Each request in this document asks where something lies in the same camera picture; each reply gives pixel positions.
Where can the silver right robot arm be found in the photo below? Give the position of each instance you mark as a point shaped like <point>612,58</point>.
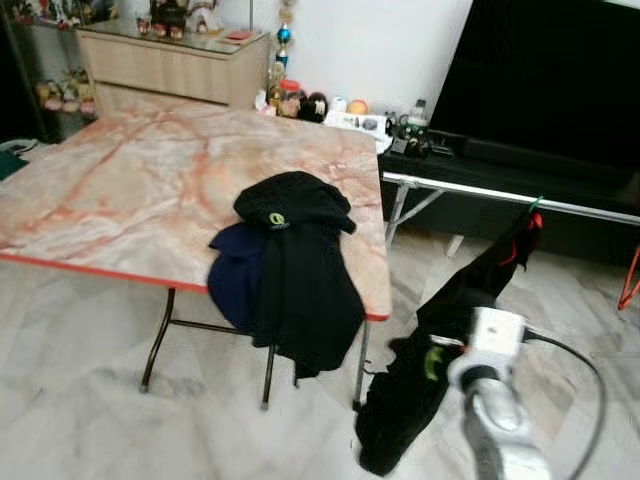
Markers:
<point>500,430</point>

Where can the black round plush toy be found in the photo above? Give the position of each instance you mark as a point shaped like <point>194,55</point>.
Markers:
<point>315,107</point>

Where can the red plastic hanger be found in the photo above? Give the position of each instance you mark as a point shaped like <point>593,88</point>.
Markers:
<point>627,290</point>

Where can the jar with red lid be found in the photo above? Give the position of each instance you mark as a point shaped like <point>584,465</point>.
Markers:
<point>291,100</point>

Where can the silver metal clothes rack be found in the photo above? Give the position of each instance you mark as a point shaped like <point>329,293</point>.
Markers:
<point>470,191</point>

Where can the black shirt with printed logo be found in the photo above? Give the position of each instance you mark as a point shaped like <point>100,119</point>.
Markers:
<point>400,420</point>

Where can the stack of white papers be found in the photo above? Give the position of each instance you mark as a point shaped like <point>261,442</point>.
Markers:
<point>358,122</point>

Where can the small clear bottle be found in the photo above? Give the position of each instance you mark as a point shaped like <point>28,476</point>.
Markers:
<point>418,115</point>

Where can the large black television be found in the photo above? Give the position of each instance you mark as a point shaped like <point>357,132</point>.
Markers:
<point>540,80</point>

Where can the green plastic hanger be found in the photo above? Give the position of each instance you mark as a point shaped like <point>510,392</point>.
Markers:
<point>534,205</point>

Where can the orange round plush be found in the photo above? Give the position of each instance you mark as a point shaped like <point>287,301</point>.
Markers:
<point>357,107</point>

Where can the navy blue garment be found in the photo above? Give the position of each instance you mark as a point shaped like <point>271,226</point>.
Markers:
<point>235,275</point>

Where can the long black tv console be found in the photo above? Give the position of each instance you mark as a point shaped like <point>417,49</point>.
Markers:
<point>560,225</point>

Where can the dark display shelf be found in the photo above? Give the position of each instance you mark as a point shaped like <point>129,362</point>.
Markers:
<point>40,70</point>

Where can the blue and gold trophy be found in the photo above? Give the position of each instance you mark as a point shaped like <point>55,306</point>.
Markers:
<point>284,36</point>

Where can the light wooden cabinet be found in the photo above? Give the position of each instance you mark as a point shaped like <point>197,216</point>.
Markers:
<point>170,65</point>

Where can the marble pattern folding table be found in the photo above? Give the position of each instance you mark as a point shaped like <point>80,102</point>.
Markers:
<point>130,180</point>

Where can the black shirt with green logo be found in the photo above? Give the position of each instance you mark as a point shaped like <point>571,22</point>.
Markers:
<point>300,280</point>

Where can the white and blue round plush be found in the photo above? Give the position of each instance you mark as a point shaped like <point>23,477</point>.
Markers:
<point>340,105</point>

